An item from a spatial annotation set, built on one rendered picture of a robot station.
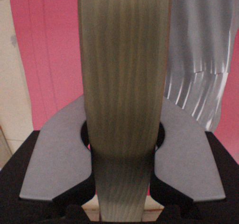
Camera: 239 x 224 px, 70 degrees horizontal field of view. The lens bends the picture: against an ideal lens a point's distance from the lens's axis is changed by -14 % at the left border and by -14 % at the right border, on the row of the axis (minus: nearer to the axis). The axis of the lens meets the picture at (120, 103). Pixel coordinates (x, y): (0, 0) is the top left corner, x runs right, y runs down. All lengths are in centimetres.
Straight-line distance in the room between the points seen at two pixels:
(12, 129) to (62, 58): 12
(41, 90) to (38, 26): 6
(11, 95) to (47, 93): 4
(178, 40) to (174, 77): 3
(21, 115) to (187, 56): 18
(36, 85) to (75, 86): 4
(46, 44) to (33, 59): 2
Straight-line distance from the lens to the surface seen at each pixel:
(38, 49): 18
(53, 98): 20
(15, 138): 26
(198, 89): 19
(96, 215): 35
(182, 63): 18
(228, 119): 24
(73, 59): 18
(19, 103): 22
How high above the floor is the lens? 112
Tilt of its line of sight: 58 degrees down
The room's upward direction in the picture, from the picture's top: 179 degrees counter-clockwise
